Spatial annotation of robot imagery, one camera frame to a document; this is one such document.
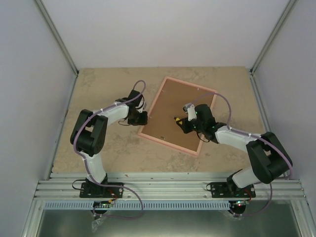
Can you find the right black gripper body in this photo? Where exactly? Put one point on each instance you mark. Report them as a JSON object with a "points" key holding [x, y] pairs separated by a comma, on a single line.
{"points": [[200, 127]]}

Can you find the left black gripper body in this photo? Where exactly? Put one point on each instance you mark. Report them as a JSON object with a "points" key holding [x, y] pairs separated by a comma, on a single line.
{"points": [[137, 120]]}

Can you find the pink picture frame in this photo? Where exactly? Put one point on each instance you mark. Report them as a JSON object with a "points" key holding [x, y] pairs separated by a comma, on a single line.
{"points": [[167, 105]]}

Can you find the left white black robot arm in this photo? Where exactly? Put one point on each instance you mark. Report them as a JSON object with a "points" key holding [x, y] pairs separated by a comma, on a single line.
{"points": [[89, 134]]}

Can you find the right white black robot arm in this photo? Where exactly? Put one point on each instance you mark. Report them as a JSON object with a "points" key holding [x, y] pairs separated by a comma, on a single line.
{"points": [[268, 158]]}

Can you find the clear plastic bag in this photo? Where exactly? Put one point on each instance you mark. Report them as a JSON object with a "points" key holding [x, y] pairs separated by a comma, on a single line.
{"points": [[96, 223]]}

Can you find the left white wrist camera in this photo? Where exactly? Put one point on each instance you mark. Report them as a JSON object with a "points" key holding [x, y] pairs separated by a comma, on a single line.
{"points": [[141, 104]]}

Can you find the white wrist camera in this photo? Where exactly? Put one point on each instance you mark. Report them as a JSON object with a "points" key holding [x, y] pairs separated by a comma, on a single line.
{"points": [[141, 104], [190, 111]]}

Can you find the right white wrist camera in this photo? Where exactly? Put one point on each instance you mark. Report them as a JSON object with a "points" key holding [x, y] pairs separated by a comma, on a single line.
{"points": [[190, 111]]}

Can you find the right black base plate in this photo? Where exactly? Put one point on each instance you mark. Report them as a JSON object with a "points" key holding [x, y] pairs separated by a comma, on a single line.
{"points": [[225, 190]]}

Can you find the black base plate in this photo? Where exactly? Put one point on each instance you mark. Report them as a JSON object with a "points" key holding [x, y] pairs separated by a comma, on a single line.
{"points": [[91, 190], [225, 190]]}

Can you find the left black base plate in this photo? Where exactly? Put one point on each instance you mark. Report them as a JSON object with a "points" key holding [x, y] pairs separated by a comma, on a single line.
{"points": [[91, 190]]}

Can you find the aluminium rail platform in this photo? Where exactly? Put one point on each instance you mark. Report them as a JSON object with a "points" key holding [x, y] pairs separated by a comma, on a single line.
{"points": [[148, 185]]}

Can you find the aluminium corner post left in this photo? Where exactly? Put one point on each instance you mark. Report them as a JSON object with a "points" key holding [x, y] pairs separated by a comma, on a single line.
{"points": [[51, 26]]}

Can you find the aluminium corner post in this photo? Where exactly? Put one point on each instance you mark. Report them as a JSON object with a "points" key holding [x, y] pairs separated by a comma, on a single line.
{"points": [[273, 35], [51, 26]]}

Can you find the light blue cable duct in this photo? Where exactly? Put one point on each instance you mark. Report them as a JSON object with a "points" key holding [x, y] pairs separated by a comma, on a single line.
{"points": [[146, 205]]}

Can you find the aluminium corner post right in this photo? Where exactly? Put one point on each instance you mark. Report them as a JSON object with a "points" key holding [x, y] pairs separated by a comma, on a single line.
{"points": [[273, 35]]}

